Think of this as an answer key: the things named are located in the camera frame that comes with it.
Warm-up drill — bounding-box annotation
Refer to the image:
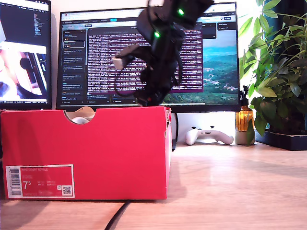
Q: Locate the white leather sneaker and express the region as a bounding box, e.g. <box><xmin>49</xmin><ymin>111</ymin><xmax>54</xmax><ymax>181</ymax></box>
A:
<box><xmin>71</xmin><ymin>116</ymin><xmax>95</xmax><ymax>125</ymax></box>

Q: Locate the red cardboard shoebox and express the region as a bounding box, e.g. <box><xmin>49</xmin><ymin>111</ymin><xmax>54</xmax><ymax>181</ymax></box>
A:
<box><xmin>0</xmin><ymin>106</ymin><xmax>172</xmax><ymax>201</ymax></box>

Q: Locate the black monitor stand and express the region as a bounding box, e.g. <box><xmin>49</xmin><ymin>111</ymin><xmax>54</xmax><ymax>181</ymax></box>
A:
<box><xmin>171</xmin><ymin>113</ymin><xmax>179</xmax><ymax>152</ymax></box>

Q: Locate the white game controller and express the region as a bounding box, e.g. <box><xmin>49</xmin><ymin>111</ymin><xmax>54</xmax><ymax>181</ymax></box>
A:
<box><xmin>184</xmin><ymin>126</ymin><xmax>235</xmax><ymax>146</ymax></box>

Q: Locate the large black computer monitor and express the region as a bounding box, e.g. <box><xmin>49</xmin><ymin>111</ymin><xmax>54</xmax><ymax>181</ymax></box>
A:
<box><xmin>56</xmin><ymin>2</ymin><xmax>241</xmax><ymax>113</ymax></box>

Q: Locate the amber pump bottle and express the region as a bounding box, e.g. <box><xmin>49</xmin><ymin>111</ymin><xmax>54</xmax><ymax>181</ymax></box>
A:
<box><xmin>235</xmin><ymin>85</ymin><xmax>256</xmax><ymax>146</ymax></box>

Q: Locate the small black computer monitor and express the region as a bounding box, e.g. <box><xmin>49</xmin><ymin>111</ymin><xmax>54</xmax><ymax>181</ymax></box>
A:
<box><xmin>0</xmin><ymin>0</ymin><xmax>52</xmax><ymax>110</ymax></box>

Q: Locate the green leafy houseplant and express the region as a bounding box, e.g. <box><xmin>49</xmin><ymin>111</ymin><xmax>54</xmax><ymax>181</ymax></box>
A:
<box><xmin>238</xmin><ymin>0</ymin><xmax>307</xmax><ymax>146</ymax></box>

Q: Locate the black planter tray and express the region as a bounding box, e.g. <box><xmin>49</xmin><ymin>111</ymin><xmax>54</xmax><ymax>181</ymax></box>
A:
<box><xmin>254</xmin><ymin>129</ymin><xmax>307</xmax><ymax>151</ymax></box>

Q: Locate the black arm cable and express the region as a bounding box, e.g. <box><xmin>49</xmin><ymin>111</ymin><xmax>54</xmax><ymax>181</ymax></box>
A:
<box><xmin>114</xmin><ymin>71</ymin><xmax>147</xmax><ymax>98</ymax></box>
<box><xmin>167</xmin><ymin>23</ymin><xmax>184</xmax><ymax>86</ymax></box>

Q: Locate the pale grey camera box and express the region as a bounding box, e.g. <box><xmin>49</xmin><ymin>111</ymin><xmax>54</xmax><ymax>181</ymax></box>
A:
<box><xmin>112</xmin><ymin>46</ymin><xmax>135</xmax><ymax>70</ymax></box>

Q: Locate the black table cable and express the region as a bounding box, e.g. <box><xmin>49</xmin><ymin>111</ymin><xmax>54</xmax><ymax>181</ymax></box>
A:
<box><xmin>104</xmin><ymin>200</ymin><xmax>132</xmax><ymax>230</ymax></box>

